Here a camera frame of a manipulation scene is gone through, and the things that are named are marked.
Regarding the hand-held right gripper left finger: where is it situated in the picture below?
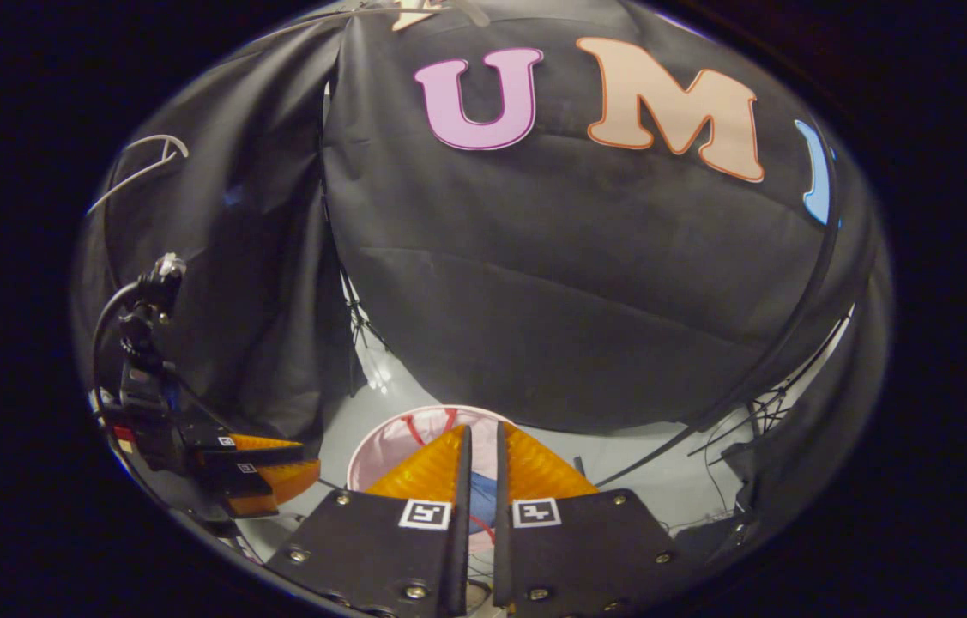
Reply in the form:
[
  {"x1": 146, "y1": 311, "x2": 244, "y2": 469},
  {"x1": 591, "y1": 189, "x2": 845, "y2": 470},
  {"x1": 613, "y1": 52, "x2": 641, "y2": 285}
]
[{"x1": 264, "y1": 425, "x2": 473, "y2": 618}]

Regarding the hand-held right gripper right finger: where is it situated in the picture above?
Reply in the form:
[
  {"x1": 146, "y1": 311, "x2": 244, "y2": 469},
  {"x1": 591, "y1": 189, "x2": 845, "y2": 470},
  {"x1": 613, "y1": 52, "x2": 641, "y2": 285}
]
[{"x1": 493, "y1": 421, "x2": 680, "y2": 618}]

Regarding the blue corduroy jacket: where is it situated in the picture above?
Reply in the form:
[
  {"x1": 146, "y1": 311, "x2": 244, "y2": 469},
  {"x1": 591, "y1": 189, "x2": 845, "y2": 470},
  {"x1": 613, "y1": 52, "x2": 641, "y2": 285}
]
[{"x1": 468, "y1": 470, "x2": 499, "y2": 530}]

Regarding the pink laundry hamper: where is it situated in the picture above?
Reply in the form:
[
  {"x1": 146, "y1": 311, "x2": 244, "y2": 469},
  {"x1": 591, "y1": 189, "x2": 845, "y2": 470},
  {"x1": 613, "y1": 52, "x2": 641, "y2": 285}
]
[{"x1": 348, "y1": 405, "x2": 535, "y2": 552}]

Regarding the empty white hanger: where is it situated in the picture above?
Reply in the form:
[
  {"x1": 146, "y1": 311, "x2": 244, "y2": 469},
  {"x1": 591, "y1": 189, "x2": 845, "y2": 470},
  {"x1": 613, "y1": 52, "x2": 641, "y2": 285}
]
[{"x1": 87, "y1": 135, "x2": 190, "y2": 215}]

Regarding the black tripod stand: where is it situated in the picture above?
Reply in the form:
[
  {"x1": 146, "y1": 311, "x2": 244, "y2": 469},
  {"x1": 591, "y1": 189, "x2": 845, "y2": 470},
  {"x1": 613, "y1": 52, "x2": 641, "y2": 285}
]
[
  {"x1": 341, "y1": 266, "x2": 387, "y2": 397},
  {"x1": 736, "y1": 378, "x2": 803, "y2": 440}
]

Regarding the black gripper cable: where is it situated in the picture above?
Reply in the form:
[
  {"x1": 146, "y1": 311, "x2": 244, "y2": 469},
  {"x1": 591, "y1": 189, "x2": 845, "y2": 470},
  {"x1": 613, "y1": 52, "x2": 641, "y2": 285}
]
[{"x1": 91, "y1": 281, "x2": 145, "y2": 409}]

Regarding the black floor cable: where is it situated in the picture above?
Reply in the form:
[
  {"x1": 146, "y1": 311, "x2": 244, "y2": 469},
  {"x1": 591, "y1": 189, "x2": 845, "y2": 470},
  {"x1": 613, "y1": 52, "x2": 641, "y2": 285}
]
[{"x1": 680, "y1": 412, "x2": 793, "y2": 537}]

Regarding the black clothes rail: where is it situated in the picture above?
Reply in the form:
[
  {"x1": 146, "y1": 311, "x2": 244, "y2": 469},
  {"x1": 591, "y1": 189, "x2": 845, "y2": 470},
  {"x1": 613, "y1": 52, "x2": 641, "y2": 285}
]
[{"x1": 593, "y1": 129, "x2": 843, "y2": 490}]

